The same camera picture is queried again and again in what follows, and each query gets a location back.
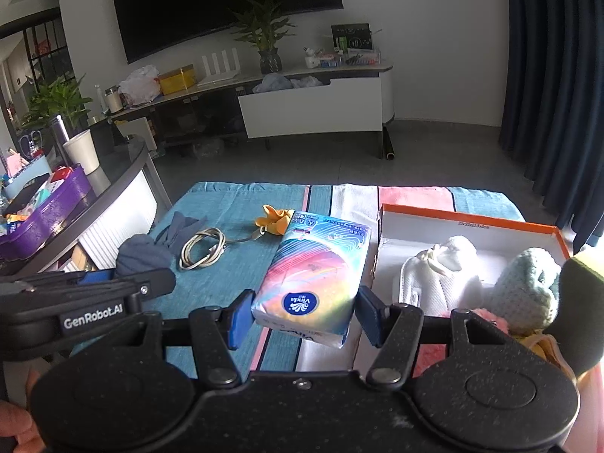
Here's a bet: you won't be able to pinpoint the white paper cup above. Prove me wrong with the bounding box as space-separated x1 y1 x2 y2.
62 128 101 175

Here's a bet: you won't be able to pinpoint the light blue container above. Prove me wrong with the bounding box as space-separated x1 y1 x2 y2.
3 152 53 200

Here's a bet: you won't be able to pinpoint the yellow box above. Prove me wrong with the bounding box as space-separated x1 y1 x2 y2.
157 64 197 96

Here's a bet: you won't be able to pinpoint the long tv stand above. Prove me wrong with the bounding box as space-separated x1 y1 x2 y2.
108 59 396 159

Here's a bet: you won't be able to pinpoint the pink knitted ball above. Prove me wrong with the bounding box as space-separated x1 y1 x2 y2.
469 307 512 336

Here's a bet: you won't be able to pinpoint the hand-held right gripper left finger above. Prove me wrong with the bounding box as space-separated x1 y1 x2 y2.
127 289 258 388

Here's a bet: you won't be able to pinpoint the white fabric pouch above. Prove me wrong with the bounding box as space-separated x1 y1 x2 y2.
392 234 485 317

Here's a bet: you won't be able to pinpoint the coiled white cable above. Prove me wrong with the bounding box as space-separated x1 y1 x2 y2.
178 227 266 273

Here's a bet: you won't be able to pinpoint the yellow and green sponge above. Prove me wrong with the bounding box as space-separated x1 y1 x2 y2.
549 249 604 379

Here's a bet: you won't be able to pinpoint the purple box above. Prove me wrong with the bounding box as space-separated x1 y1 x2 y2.
0 163 92 261

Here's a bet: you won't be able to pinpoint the white plastic bag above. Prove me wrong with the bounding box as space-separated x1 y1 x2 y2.
118 65 162 105

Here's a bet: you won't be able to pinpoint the scissors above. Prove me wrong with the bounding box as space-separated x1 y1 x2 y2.
18 129 45 162

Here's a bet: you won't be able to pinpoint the clear tray of small things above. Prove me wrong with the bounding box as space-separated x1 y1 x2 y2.
319 51 381 68

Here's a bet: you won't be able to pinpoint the glass jar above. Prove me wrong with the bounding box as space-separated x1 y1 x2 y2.
103 84 125 114

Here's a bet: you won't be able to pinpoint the dark navy cloth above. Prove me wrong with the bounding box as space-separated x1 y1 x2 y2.
114 211 209 280

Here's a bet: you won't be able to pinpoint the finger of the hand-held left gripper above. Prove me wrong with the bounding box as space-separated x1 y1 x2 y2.
0 267 178 311

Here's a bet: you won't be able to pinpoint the leafy bamboo plant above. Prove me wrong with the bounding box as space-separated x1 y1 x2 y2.
21 72 93 134

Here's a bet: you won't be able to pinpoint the black roll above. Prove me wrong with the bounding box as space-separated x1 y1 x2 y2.
379 127 398 162

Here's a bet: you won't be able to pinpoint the clear plastic bag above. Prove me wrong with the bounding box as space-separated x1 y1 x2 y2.
188 138 223 159

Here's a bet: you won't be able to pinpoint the white router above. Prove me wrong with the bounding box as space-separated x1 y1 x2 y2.
197 51 247 87

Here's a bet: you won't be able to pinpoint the black box green print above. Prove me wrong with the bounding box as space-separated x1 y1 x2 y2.
331 22 374 54

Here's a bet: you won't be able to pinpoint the green plant in dark vase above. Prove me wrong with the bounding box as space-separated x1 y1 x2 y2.
228 0 298 76

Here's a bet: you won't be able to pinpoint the person's left hand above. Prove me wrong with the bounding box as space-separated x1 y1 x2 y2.
0 369 46 453

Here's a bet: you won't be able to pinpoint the white ribbed drawer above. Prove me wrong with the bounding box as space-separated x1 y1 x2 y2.
77 167 159 271

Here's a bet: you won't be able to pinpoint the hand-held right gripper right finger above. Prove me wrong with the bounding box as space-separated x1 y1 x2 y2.
356 285 525 388

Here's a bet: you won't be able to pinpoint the yellow crumpled cloth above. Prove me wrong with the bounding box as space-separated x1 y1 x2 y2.
254 203 296 238

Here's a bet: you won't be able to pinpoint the colourful tissue pack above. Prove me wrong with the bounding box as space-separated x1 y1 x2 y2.
251 210 374 350

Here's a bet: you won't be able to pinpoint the dark blue curtain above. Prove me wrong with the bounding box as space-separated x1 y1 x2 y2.
499 0 604 252

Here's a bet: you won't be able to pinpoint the dark round coffee table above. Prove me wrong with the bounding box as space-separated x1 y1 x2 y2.
0 124 173 294

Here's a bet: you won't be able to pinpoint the blue striped towel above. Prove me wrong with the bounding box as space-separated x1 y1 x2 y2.
71 181 527 374

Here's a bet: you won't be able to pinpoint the black television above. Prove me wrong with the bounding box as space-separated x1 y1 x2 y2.
108 0 345 65

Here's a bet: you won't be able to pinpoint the white cardboard box orange edge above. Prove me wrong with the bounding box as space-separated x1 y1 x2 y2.
372 203 575 374

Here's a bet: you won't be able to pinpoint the light blue knitted ball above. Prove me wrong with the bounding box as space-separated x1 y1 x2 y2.
493 247 562 336

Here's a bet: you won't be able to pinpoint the metal bottle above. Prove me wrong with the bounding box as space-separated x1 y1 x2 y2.
49 114 72 167

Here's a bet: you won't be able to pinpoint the grey blue cloth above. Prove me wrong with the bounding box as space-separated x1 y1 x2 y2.
252 72 324 94

